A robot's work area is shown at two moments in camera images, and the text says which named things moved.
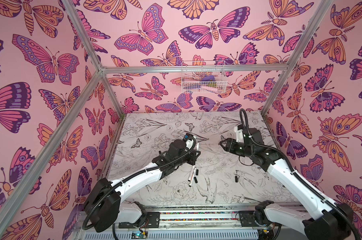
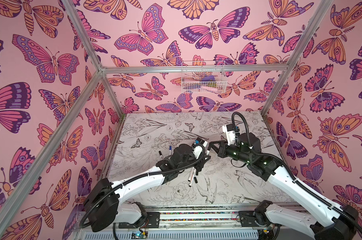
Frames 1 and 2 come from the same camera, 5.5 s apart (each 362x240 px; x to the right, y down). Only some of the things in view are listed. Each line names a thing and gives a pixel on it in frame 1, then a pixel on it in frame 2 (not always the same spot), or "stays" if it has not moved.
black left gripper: [191, 154] -> [200, 163]
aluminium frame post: [85, 33] stays
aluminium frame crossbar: [195, 69] stays
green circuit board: [138, 235] stays
